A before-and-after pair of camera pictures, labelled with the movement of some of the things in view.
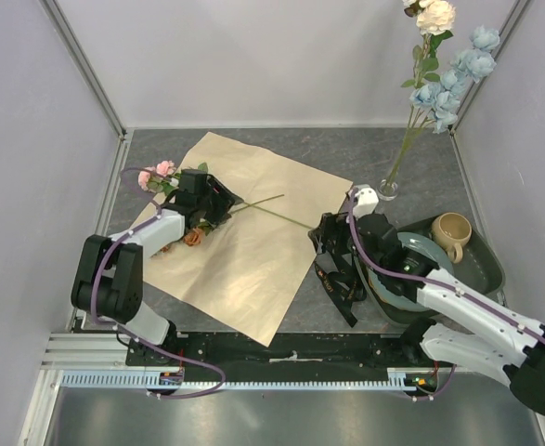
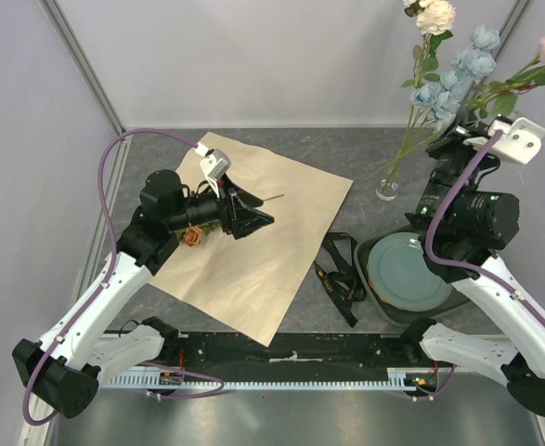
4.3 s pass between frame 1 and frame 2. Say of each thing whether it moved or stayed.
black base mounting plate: stayed
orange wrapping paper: stayed
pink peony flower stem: moved
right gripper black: moved
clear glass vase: stayed
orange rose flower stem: stayed
